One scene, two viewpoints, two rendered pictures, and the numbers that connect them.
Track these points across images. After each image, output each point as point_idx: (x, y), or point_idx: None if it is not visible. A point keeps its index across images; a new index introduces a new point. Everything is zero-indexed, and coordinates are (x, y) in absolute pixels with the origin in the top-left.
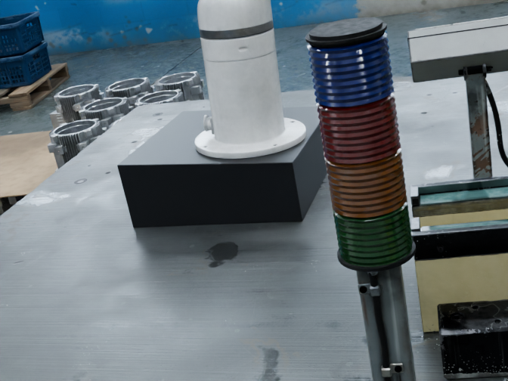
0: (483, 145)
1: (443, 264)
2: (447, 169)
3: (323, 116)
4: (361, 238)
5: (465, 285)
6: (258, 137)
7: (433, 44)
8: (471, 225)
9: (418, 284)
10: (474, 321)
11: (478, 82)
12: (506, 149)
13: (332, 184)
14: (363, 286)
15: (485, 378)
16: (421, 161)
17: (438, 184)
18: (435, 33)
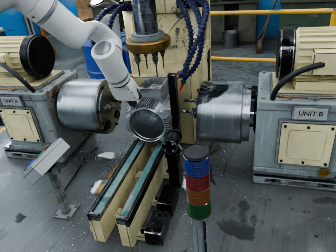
0: (62, 190)
1: (133, 221)
2: (20, 215)
3: (203, 179)
4: (209, 206)
5: (137, 222)
6: None
7: (43, 165)
8: (127, 205)
9: (131, 233)
10: (159, 225)
11: (55, 170)
12: (24, 194)
13: (201, 198)
14: (203, 221)
15: (166, 236)
16: (2, 221)
17: (94, 206)
18: (40, 161)
